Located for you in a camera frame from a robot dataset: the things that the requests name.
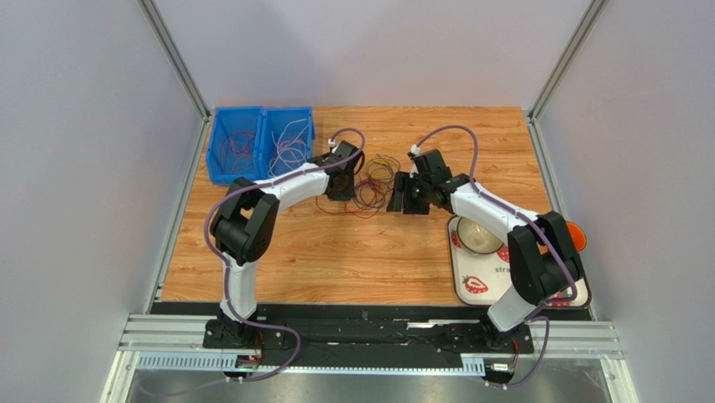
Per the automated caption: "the blue plastic bin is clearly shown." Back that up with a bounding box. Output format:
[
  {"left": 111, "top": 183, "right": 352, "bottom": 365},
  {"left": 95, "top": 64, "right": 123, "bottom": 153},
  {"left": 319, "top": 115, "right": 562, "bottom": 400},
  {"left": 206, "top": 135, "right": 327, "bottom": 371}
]
[
  {"left": 257, "top": 107, "right": 316, "bottom": 179},
  {"left": 205, "top": 106, "right": 264, "bottom": 186}
]

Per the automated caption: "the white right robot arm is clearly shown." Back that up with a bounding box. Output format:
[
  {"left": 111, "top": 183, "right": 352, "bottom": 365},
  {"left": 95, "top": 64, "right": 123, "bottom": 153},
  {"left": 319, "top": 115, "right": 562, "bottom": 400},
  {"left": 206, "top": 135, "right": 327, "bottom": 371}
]
[{"left": 387, "top": 146, "right": 584, "bottom": 333}]

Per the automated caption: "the strawberry print mat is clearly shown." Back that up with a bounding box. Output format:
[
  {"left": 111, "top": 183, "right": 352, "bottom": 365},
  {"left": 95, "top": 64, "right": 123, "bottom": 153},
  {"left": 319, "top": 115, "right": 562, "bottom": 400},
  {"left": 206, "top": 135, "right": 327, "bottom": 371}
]
[{"left": 446, "top": 215, "right": 592, "bottom": 310}]

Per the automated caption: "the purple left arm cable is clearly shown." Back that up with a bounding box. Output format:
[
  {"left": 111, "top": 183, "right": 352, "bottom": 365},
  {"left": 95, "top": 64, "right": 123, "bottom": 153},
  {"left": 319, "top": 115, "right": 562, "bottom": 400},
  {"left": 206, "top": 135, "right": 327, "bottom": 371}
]
[{"left": 201, "top": 127, "right": 367, "bottom": 384}]

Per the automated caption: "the aluminium frame post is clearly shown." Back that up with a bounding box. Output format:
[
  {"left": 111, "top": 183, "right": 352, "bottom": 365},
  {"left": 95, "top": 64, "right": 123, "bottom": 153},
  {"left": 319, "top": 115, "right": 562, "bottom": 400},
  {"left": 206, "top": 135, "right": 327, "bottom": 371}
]
[
  {"left": 528, "top": 0, "right": 608, "bottom": 122},
  {"left": 138, "top": 0, "right": 211, "bottom": 121}
]

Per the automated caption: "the tangled multicolour wire bundle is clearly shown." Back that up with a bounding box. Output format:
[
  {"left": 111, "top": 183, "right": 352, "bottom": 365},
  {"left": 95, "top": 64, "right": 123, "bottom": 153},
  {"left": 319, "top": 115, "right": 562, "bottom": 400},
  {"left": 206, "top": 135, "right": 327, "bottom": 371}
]
[{"left": 346, "top": 153, "right": 404, "bottom": 217}]

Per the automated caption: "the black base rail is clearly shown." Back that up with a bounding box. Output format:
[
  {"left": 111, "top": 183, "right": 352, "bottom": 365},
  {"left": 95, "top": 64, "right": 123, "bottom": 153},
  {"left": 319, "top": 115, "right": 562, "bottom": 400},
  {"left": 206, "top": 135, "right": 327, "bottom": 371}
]
[{"left": 150, "top": 301, "right": 537, "bottom": 370}]

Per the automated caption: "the right blue plastic bin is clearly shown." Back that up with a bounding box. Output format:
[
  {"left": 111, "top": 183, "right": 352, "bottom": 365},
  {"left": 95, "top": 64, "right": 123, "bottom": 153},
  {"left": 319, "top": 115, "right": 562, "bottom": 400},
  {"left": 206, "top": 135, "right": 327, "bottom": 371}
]
[{"left": 257, "top": 107, "right": 316, "bottom": 179}]

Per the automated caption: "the beige ceramic bowl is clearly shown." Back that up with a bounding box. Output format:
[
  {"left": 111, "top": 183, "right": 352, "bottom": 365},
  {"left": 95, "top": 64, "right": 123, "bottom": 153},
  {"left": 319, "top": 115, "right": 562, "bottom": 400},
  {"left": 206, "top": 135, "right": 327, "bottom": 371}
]
[{"left": 457, "top": 217, "right": 504, "bottom": 254}]

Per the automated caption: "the orange plastic cup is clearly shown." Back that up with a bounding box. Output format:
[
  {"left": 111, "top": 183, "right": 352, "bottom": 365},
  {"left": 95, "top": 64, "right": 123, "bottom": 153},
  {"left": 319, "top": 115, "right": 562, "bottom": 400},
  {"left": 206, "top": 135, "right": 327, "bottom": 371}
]
[{"left": 566, "top": 221, "right": 587, "bottom": 252}]

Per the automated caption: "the aluminium frame post left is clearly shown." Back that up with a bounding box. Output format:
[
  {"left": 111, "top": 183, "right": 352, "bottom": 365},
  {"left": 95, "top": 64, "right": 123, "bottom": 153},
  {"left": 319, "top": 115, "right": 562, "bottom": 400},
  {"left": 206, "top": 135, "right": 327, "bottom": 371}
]
[{"left": 138, "top": 0, "right": 211, "bottom": 121}]

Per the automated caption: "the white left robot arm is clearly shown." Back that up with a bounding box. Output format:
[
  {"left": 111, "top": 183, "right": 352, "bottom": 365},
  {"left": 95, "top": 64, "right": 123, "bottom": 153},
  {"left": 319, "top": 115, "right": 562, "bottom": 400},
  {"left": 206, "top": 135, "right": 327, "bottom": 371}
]
[{"left": 204, "top": 141, "right": 363, "bottom": 341}]

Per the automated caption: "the left blue plastic bin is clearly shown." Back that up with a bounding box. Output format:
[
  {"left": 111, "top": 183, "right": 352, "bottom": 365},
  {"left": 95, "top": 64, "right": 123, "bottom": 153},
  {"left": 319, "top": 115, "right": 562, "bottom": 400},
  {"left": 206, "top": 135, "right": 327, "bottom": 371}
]
[{"left": 205, "top": 106, "right": 264, "bottom": 186}]

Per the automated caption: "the aluminium frame post right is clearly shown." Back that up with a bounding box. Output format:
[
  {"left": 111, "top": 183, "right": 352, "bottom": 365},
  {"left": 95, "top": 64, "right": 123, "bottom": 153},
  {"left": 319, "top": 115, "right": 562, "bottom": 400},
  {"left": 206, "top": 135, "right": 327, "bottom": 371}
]
[{"left": 528, "top": 0, "right": 608, "bottom": 122}]

